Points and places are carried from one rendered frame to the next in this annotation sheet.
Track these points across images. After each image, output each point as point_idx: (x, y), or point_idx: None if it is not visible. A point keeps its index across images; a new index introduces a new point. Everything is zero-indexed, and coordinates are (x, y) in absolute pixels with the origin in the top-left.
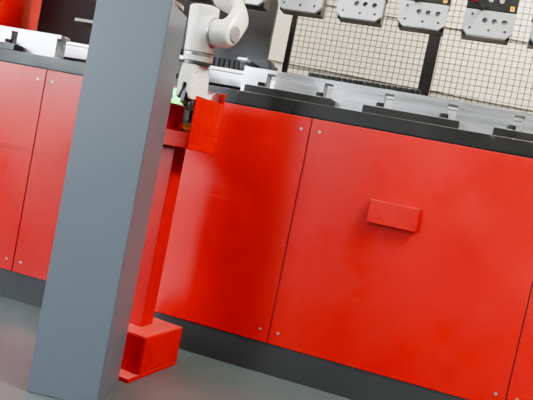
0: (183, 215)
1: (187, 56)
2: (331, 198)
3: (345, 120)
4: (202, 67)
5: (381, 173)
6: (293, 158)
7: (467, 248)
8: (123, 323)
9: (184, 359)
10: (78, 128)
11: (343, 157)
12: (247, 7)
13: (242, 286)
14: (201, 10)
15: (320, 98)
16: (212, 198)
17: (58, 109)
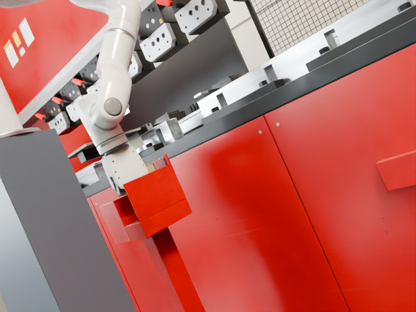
0: (225, 262)
1: (99, 152)
2: (334, 182)
3: (293, 95)
4: (117, 151)
5: (368, 126)
6: (272, 164)
7: None
8: None
9: None
10: (8, 306)
11: (316, 134)
12: (173, 52)
13: (311, 309)
14: (78, 106)
15: (264, 87)
16: (235, 238)
17: None
